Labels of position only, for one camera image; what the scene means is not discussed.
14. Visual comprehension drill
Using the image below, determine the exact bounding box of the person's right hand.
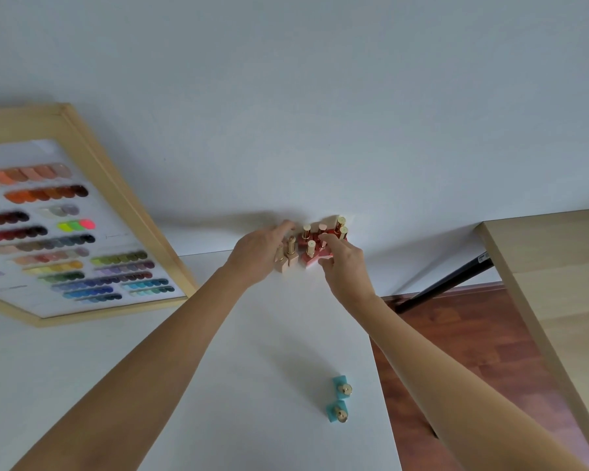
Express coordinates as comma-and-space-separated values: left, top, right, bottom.
317, 232, 377, 310

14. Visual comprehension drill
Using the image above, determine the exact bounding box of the person's left hand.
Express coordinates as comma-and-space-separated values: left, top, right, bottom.
224, 219, 297, 290

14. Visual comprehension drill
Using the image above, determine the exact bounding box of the person's left forearm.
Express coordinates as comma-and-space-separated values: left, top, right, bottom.
11, 264, 250, 471

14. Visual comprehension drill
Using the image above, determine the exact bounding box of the person's right forearm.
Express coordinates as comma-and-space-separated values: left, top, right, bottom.
345, 294, 589, 471

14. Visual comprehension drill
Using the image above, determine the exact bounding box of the pink nail polish bottle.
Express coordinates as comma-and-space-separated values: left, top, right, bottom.
301, 239, 321, 268

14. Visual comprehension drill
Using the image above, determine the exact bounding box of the black metal table leg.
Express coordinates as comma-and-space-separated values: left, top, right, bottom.
395, 257, 494, 315

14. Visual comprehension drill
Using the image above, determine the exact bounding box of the wooden framed colour swatch chart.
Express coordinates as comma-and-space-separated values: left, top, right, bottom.
0, 103, 199, 328

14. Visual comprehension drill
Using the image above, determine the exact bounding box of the light wooden table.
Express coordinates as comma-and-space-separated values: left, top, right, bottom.
474, 207, 589, 471

